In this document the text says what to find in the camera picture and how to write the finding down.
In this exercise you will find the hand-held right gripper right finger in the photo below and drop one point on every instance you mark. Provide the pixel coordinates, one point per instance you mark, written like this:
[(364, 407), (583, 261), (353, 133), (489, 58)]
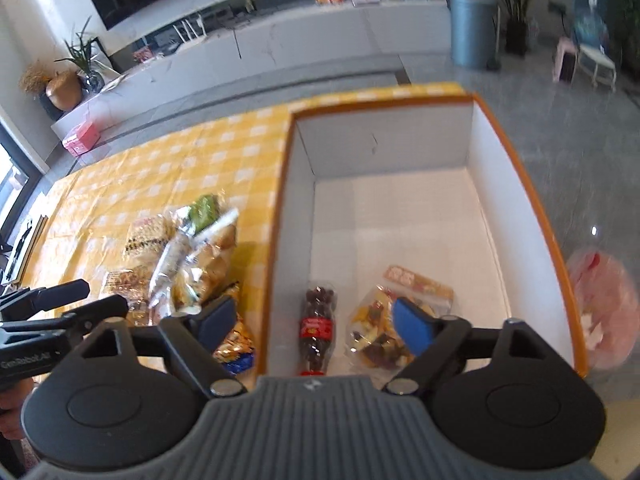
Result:
[(412, 325)]

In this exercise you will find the clear cracker packet black print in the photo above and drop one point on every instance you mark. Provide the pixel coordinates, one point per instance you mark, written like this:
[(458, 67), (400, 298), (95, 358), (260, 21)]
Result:
[(145, 240)]

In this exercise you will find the blue standing board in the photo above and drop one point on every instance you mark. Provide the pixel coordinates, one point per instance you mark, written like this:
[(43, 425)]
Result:
[(595, 5)]

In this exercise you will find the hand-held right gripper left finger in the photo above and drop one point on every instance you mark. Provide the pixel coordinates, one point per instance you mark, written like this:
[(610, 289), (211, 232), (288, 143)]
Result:
[(220, 317)]

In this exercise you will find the red patterned box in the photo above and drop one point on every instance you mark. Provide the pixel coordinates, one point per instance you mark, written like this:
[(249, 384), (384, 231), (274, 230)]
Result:
[(142, 54)]

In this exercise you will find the gold and blue snack packet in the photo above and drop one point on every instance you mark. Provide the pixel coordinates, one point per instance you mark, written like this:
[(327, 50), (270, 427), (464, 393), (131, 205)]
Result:
[(235, 345)]

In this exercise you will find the yellow checkered tablecloth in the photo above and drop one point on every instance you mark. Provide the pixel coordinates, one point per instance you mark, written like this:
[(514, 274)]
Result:
[(150, 170)]

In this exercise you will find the pink plastic bag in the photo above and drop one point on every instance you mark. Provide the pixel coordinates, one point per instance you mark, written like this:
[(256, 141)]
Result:
[(605, 310)]

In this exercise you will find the green plant in glass vase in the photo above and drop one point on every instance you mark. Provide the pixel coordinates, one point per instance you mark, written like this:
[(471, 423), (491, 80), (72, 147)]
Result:
[(82, 55)]

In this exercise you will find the clear candy bag red header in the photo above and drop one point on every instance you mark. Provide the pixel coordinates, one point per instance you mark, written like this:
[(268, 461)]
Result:
[(370, 320)]

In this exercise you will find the green-topped bread snack packet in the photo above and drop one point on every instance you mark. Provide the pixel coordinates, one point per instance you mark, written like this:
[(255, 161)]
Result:
[(170, 265)]

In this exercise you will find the pink stool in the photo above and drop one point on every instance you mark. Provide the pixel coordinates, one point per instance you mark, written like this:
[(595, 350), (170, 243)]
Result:
[(566, 60)]

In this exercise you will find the tall potted plant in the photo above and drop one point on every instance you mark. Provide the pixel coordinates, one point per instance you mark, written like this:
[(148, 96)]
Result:
[(517, 25)]

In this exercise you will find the white router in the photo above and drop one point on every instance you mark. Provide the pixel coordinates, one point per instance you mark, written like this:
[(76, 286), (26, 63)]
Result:
[(192, 30)]

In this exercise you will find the golden round vase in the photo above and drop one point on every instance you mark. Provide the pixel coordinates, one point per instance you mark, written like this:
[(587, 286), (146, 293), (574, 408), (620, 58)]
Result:
[(64, 91)]

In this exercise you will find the long white tv cabinet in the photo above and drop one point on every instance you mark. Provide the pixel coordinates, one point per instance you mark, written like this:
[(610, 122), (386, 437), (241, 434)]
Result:
[(300, 35)]

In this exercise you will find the person's left hand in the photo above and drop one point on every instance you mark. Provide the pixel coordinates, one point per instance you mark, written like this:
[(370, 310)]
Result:
[(11, 417)]

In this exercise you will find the black chair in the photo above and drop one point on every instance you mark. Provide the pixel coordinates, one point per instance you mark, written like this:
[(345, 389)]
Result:
[(22, 255)]

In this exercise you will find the cola bottle with red label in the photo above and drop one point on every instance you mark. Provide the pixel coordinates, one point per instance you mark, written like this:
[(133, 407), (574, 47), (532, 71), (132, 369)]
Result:
[(316, 330)]

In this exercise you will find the white stool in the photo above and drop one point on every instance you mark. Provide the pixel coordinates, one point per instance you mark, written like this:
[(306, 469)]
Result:
[(597, 60)]

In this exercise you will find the blue trash can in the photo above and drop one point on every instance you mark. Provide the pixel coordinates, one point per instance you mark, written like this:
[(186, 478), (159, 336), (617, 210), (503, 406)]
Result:
[(472, 30)]

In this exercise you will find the dried grass bunch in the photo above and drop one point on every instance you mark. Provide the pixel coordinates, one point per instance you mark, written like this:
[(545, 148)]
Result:
[(34, 76)]

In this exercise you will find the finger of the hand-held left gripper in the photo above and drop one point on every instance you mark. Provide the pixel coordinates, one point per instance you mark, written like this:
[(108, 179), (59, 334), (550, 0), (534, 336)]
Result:
[(55, 294), (90, 312)]

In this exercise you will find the pink box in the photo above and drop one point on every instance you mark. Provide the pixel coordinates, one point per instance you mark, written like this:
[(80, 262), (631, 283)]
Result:
[(81, 139)]

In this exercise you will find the white box with orange rim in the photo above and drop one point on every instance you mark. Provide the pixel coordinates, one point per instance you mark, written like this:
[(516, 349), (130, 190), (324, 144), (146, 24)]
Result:
[(400, 210)]

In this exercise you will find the clear bag of bread rolls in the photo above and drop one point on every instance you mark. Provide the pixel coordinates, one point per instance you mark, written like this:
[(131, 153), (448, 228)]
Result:
[(215, 260)]

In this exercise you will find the brown biscuit packet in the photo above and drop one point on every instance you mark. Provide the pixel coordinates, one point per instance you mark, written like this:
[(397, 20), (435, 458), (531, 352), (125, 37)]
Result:
[(125, 282)]

